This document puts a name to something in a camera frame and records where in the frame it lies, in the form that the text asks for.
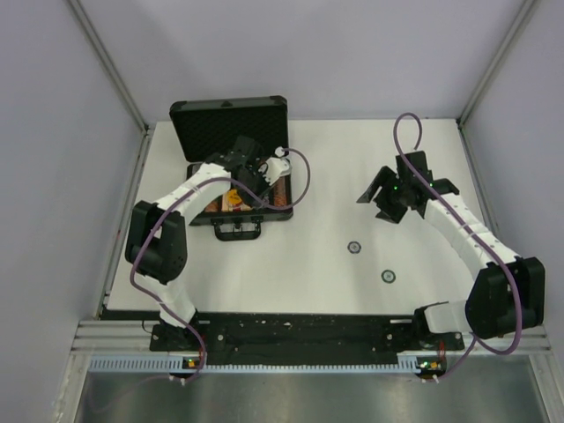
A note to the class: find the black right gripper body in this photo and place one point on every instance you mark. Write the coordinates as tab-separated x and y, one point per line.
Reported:
391	197

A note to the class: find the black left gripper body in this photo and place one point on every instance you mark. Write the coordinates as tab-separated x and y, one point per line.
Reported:
256	181

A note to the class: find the orange big blind button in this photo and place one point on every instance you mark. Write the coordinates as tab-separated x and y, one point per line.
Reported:
233	197

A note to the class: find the red playing card deck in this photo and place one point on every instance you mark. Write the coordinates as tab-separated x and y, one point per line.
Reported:
227	207

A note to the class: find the black poker set case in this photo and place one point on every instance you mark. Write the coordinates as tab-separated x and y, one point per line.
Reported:
205	127

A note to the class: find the poker chip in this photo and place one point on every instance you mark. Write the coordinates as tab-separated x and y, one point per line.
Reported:
354	247
388	276

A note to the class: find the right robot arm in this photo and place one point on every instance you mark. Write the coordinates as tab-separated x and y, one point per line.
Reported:
508	290

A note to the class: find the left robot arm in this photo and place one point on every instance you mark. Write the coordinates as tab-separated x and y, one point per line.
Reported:
157	246

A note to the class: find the orange black lower chip stack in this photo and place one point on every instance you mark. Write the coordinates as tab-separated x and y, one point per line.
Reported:
279	195

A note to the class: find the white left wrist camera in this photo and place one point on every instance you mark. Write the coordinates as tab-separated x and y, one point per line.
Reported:
276	166

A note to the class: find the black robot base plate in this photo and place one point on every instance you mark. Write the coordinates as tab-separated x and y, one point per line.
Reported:
300	339

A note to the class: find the grey slotted cable duct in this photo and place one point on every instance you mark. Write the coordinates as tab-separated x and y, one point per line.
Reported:
181	365

